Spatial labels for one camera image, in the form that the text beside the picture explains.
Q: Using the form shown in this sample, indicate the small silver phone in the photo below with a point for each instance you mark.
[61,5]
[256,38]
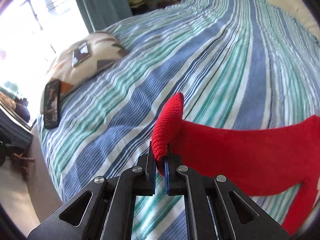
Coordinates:
[80,54]

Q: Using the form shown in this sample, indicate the red knit sweater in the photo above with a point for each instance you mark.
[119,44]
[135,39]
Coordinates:
[260,162]

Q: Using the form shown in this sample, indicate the black smartphone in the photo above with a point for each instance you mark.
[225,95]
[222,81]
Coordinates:
[51,110]

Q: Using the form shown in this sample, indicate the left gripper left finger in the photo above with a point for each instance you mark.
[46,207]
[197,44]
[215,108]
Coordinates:
[104,208]

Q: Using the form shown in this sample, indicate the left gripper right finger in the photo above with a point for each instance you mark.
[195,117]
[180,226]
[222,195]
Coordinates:
[215,208]

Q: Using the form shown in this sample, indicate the patterned beige cushion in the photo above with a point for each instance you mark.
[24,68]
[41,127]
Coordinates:
[105,51]

